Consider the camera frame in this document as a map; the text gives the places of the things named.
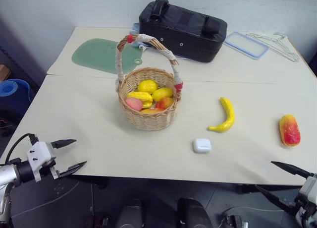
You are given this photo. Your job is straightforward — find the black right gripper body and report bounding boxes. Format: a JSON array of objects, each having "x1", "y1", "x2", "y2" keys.
[{"x1": 293, "y1": 197, "x2": 308, "y2": 218}]

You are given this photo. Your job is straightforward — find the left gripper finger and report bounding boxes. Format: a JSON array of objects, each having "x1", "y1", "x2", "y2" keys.
[
  {"x1": 58, "y1": 161, "x2": 88, "y2": 178},
  {"x1": 51, "y1": 139, "x2": 77, "y2": 150}
]

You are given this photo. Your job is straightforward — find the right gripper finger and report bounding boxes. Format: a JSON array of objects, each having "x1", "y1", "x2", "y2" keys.
[
  {"x1": 270, "y1": 161, "x2": 315, "y2": 178},
  {"x1": 255, "y1": 184, "x2": 302, "y2": 217}
]

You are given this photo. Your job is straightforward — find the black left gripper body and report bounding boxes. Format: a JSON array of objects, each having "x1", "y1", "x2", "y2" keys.
[{"x1": 39, "y1": 160, "x2": 61, "y2": 180}]

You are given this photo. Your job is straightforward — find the black table support bar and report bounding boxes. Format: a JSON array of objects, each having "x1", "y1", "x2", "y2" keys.
[{"x1": 235, "y1": 184, "x2": 302, "y2": 195}]

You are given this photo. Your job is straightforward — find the red and yellow mango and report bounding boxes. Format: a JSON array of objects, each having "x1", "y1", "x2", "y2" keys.
[{"x1": 278, "y1": 114, "x2": 302, "y2": 148}]

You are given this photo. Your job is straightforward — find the blue rolled foam mat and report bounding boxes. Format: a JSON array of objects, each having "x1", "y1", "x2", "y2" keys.
[{"x1": 0, "y1": 78, "x2": 32, "y2": 112}]

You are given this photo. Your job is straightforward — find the dark rounded grey shape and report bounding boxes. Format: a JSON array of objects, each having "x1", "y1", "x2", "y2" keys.
[{"x1": 115, "y1": 199, "x2": 145, "y2": 228}]

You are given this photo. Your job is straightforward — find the pink peach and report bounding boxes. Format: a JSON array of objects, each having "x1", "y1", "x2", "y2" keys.
[{"x1": 124, "y1": 97, "x2": 144, "y2": 112}]

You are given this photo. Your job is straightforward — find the yellow banana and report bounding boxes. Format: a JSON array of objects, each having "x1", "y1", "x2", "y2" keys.
[{"x1": 207, "y1": 97, "x2": 236, "y2": 134}]

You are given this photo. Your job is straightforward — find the dark rounded black shape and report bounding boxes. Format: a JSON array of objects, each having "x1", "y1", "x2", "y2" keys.
[{"x1": 177, "y1": 197, "x2": 211, "y2": 228}]

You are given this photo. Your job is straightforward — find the white earbuds case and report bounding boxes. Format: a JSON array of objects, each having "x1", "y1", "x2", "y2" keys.
[{"x1": 192, "y1": 138, "x2": 212, "y2": 154}]

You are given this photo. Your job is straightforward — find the yellow ridged starfruit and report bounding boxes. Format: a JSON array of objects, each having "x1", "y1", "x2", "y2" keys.
[{"x1": 126, "y1": 91, "x2": 154, "y2": 109}]

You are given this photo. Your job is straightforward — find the brown cardboard box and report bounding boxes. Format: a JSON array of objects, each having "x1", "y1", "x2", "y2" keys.
[{"x1": 0, "y1": 64, "x2": 12, "y2": 82}]

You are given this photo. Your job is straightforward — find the green cutting board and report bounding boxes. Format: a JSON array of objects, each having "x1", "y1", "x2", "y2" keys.
[{"x1": 71, "y1": 38, "x2": 143, "y2": 75}]

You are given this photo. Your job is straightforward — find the orange mango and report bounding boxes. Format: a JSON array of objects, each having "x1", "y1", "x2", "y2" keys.
[{"x1": 140, "y1": 107, "x2": 165, "y2": 114}]

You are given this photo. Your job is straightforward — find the round yellow lemon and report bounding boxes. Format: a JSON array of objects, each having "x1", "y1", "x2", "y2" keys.
[{"x1": 137, "y1": 79, "x2": 159, "y2": 95}]

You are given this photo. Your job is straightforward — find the red orange apple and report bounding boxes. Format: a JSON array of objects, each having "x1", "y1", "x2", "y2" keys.
[{"x1": 155, "y1": 96, "x2": 175, "y2": 110}]

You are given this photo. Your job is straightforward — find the oval yellow lemon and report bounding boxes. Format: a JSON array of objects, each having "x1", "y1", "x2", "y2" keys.
[{"x1": 151, "y1": 87, "x2": 174, "y2": 103}]

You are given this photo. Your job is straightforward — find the clear lid with blue rim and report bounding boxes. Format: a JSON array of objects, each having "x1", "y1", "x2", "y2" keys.
[{"x1": 223, "y1": 31, "x2": 269, "y2": 61}]

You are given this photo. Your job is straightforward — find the light blue cloth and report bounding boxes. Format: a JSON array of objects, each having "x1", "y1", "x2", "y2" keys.
[{"x1": 130, "y1": 22, "x2": 150, "y2": 51}]

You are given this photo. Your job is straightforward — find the black zippered bag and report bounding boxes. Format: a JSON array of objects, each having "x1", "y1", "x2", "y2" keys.
[{"x1": 138, "y1": 0, "x2": 228, "y2": 63}]

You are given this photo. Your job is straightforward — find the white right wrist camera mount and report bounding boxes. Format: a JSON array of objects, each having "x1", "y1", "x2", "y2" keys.
[{"x1": 296, "y1": 174, "x2": 317, "y2": 214}]

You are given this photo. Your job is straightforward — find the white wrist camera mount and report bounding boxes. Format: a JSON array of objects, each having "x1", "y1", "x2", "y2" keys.
[
  {"x1": 26, "y1": 141, "x2": 57, "y2": 183},
  {"x1": 296, "y1": 174, "x2": 317, "y2": 214}
]

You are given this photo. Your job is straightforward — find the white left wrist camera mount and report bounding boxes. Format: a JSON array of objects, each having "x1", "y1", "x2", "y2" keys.
[{"x1": 26, "y1": 141, "x2": 57, "y2": 183}]

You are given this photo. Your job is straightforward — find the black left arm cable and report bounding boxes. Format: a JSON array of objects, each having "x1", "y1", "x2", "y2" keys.
[{"x1": 4, "y1": 133, "x2": 40, "y2": 165}]

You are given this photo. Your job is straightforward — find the wicker basket with handle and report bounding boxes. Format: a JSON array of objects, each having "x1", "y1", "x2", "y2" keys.
[{"x1": 114, "y1": 33, "x2": 184, "y2": 132}]

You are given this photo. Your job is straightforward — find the white wire clothes hanger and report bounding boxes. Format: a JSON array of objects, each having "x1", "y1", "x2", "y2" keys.
[{"x1": 245, "y1": 32, "x2": 301, "y2": 63}]

